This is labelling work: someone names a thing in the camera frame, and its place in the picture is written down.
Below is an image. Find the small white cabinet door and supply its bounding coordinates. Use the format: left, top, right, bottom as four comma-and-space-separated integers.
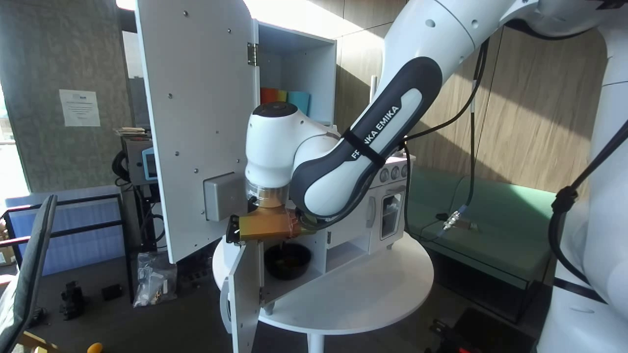
221, 240, 266, 353

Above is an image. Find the tall white cabinet door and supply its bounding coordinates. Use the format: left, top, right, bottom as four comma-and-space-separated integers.
135, 0, 259, 264

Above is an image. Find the toy oven door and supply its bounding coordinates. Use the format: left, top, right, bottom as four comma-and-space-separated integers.
377, 188, 407, 241

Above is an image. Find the black bowl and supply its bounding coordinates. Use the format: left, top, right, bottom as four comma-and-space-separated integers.
264, 242, 313, 281

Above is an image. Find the white toy kitchen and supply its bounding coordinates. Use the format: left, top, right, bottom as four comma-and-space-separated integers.
135, 0, 417, 353

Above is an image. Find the grey equipment cart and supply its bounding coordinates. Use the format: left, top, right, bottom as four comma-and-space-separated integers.
112, 126, 166, 258

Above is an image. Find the clear plastic bag of parts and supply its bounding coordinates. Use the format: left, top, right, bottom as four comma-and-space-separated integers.
133, 251, 179, 308

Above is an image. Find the paper notice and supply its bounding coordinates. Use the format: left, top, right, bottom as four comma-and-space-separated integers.
59, 89, 102, 127

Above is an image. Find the black device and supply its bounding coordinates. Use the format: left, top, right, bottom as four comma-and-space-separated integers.
59, 280, 85, 321

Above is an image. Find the grey door handle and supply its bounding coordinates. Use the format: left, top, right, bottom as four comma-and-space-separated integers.
203, 172, 249, 222

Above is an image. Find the blue panel with black frame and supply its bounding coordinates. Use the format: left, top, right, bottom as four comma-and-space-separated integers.
0, 193, 126, 276

